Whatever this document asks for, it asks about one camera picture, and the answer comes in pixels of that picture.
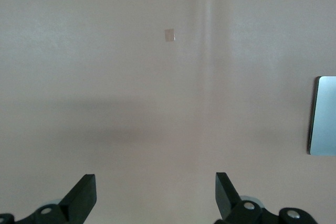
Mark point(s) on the grey laptop with black screen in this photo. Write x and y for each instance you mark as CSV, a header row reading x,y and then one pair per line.
x,y
324,116

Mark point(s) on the small clear tape piece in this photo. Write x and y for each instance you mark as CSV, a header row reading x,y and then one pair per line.
x,y
169,35

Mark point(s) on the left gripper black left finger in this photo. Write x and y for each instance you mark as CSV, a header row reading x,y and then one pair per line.
x,y
78,200

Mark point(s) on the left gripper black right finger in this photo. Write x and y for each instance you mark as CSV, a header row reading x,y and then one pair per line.
x,y
228,200

